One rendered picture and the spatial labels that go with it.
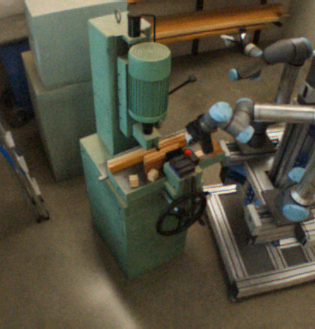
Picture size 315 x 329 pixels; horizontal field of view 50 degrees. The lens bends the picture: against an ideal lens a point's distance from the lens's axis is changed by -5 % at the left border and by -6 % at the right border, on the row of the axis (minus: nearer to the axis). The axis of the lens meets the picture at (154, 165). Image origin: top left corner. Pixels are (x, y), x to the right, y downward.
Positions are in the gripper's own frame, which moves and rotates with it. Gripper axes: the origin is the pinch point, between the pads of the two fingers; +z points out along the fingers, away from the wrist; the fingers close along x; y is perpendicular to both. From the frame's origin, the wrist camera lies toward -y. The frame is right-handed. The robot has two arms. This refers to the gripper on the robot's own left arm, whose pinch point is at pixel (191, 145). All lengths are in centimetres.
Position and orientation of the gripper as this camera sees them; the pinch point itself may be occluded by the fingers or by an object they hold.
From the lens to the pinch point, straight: 166.8
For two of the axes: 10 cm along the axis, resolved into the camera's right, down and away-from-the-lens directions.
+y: -4.2, -9.0, 1.4
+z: -2.9, 2.8, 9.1
